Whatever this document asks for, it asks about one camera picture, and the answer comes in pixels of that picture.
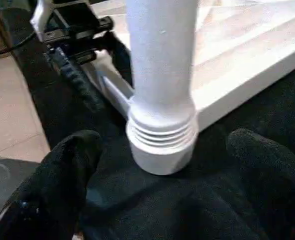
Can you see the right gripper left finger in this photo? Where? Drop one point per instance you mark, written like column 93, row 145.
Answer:
column 52, row 185

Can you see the black work mat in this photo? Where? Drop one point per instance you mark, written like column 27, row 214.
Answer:
column 227, row 200

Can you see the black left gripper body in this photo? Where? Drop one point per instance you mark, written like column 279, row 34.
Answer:
column 75, row 25

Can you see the white plastic table leg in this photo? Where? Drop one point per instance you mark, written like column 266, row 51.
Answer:
column 160, row 60

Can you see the white plastic table top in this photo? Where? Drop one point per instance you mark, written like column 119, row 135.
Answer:
column 247, row 50

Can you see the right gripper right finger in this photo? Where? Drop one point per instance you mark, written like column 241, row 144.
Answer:
column 272, row 175

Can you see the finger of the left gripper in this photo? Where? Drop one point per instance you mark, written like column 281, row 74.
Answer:
column 120, row 55
column 77, row 80

